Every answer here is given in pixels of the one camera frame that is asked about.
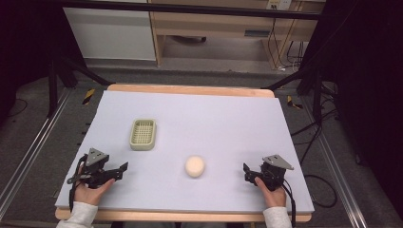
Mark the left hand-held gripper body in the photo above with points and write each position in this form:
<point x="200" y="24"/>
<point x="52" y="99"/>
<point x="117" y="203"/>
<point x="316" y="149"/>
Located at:
<point x="95" y="172"/>

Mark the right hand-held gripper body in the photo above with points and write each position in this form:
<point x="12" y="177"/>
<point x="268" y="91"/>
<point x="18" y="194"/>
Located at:
<point x="272" y="174"/>

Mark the beige slotted soap dish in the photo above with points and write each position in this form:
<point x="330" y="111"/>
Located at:
<point x="143" y="134"/>

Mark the round white soap bar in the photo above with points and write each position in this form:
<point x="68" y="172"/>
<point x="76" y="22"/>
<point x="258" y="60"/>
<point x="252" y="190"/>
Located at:
<point x="195" y="166"/>

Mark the person's left hand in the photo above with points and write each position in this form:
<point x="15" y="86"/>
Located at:
<point x="90" y="194"/>

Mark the person's right hand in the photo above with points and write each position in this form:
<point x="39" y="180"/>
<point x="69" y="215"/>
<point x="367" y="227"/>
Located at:
<point x="275" y="198"/>

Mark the light purple foam mat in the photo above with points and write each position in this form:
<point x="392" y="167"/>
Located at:
<point x="206" y="126"/>

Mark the yellow black hazard tape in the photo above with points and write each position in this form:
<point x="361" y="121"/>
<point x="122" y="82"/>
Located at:
<point x="294" y="103"/>
<point x="88" y="96"/>

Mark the black metal stand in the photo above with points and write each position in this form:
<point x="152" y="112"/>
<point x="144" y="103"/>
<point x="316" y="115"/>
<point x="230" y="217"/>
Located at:
<point x="316" y="95"/>
<point x="52" y="88"/>

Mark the wooden table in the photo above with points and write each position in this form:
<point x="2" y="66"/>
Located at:
<point x="190" y="89"/>

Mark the white cabinet panel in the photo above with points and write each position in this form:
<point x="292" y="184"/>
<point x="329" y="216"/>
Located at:
<point x="111" y="34"/>

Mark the dark curtain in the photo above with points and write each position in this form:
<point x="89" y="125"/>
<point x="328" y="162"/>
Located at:
<point x="25" y="38"/>
<point x="367" y="79"/>

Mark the light wooden desk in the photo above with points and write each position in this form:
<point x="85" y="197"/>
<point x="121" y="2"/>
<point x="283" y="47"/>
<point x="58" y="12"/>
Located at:
<point x="215" y="23"/>

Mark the white power strip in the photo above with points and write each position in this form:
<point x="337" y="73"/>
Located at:
<point x="278" y="4"/>

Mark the metal floor rail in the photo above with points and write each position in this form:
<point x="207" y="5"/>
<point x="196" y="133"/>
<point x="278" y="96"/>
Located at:
<point x="335" y="171"/>
<point x="31" y="145"/>

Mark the black horizontal frame bar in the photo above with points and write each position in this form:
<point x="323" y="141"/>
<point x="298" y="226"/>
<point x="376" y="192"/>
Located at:
<point x="190" y="8"/>

